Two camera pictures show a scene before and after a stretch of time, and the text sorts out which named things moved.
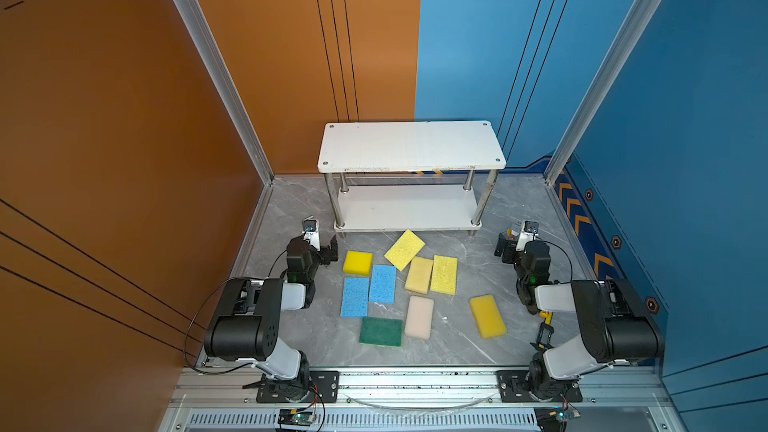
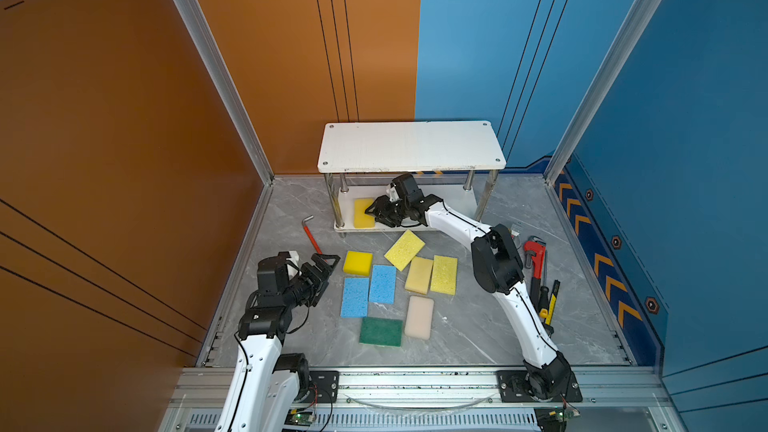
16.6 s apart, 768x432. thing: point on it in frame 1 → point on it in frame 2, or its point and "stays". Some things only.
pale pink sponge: x=419 y=317 stays
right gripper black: x=509 y=246 → x=395 y=210
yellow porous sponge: x=444 y=275 stays
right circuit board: x=562 y=414 stays
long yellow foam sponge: x=488 y=316 → x=361 y=219
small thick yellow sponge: x=357 y=263 stays
